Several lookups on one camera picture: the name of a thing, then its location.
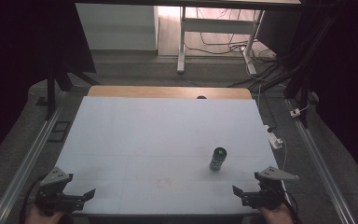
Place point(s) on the white cabinet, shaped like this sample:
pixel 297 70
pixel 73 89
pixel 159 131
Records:
pixel 118 28

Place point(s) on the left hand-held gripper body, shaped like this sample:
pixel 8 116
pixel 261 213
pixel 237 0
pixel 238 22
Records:
pixel 54 193

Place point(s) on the aluminium floor rail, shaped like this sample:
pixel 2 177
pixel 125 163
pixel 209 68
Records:
pixel 28 161
pixel 320 168

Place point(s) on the person's right hand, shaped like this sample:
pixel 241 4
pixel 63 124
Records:
pixel 276 215

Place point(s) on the white table mat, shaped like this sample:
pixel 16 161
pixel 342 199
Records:
pixel 155 149

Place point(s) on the white desk frame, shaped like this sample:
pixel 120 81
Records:
pixel 217 26

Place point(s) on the small white plug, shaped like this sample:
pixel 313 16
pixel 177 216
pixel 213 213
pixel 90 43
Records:
pixel 295 112

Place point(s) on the white power strip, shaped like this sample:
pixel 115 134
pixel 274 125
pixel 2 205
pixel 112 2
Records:
pixel 273 138

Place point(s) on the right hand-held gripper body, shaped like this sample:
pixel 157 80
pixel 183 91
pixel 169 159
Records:
pixel 268 193

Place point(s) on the person's left hand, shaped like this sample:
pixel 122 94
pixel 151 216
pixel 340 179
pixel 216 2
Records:
pixel 40 217

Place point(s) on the dark can with green lid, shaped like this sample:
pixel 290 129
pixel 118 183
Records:
pixel 218 160

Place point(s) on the dark curtain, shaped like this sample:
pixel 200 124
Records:
pixel 348 87
pixel 18 62

